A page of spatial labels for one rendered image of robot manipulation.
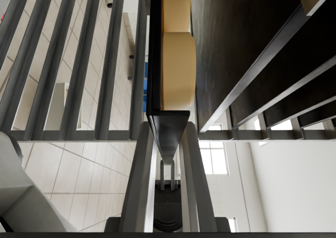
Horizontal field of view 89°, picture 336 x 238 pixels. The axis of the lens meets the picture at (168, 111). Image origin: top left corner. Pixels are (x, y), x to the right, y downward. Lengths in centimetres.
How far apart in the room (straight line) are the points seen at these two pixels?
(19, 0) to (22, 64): 29
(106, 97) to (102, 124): 8
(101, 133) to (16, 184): 23
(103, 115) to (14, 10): 54
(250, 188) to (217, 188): 81
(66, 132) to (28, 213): 24
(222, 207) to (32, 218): 454
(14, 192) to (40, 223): 6
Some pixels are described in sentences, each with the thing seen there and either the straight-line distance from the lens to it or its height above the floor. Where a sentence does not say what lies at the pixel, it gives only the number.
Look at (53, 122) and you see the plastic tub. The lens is 124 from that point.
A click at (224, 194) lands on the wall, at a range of 478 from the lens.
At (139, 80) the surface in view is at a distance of 54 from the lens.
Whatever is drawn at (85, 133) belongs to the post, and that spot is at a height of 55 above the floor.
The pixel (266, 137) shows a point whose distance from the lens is 52.
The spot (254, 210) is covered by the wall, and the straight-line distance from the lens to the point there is 502.
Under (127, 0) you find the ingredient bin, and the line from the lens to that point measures 256.
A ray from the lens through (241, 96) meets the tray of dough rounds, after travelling 43.
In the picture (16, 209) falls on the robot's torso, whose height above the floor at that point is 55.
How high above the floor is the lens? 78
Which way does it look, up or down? level
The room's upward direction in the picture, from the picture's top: 90 degrees clockwise
